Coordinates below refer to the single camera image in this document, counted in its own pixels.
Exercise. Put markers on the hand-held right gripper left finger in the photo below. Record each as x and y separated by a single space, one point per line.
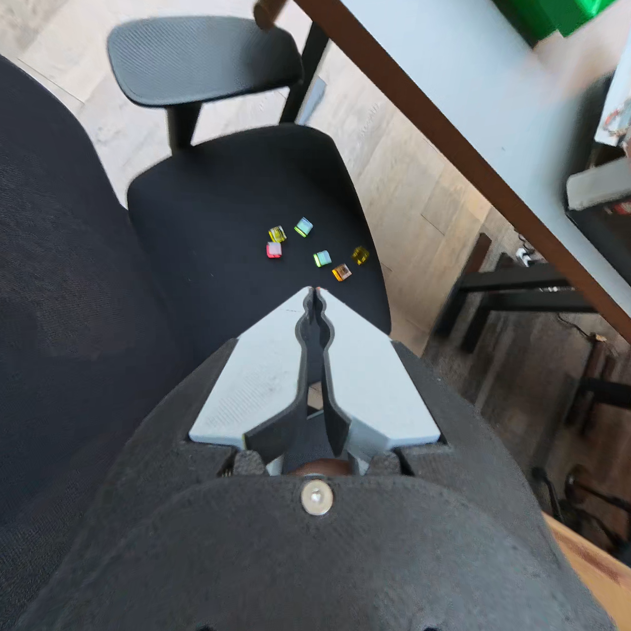
246 389

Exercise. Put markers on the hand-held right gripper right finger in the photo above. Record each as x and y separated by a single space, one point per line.
379 389

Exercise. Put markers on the orange transparent cube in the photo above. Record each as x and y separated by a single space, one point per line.
341 272

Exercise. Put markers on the yellow transparent cube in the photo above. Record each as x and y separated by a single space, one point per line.
277 234
361 255

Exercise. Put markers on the red transparent cube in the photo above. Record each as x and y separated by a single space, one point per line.
274 250

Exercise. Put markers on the green transparent cube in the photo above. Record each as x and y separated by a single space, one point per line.
322 259
304 227

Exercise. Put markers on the blue-grey desk with wooden edge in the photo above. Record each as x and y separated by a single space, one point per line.
468 74

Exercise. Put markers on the grey patterned rug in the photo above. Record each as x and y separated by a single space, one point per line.
522 404

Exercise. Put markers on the black office chair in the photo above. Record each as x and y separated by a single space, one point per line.
222 197

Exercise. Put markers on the black flat device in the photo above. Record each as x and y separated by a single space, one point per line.
606 236

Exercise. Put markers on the brown wooden table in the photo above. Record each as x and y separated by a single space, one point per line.
591 577

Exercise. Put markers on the pale grey flat object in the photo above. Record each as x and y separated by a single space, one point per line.
596 187

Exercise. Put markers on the white printed box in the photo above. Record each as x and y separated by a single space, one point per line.
616 103

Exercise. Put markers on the green box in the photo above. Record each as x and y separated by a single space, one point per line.
547 15

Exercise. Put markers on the black metal table frame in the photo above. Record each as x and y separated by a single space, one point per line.
611 392
517 283

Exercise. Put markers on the black post with grey foot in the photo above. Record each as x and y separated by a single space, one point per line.
305 69

